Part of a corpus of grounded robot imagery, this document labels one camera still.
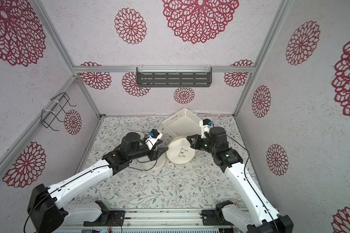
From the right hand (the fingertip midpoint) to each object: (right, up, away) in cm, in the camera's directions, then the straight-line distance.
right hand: (190, 139), depth 74 cm
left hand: (-13, -3, 0) cm, 14 cm away
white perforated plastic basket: (-1, +10, +40) cm, 41 cm away
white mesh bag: (-5, -6, +1) cm, 8 cm away
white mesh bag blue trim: (-25, -15, +13) cm, 32 cm away
